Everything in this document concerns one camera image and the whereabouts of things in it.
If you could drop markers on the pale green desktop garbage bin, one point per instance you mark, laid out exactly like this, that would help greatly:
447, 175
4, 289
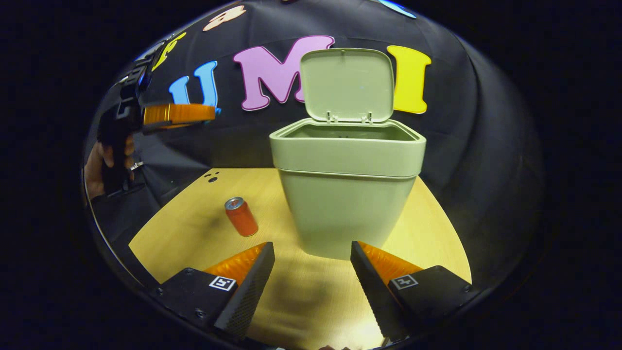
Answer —
347, 194

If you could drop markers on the wooden desktop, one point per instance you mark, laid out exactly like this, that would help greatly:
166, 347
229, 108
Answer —
194, 228

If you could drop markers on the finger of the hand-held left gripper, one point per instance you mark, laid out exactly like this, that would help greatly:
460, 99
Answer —
180, 113

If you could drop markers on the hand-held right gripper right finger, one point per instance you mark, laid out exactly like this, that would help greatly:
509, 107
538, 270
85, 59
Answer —
371, 287

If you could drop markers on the black backdrop cloth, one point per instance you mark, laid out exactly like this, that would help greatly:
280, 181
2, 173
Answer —
461, 121

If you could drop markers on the orange-red pop can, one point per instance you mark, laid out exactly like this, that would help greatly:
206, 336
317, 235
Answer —
242, 218

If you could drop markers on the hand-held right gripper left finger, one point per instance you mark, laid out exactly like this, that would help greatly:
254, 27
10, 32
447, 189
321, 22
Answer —
252, 287

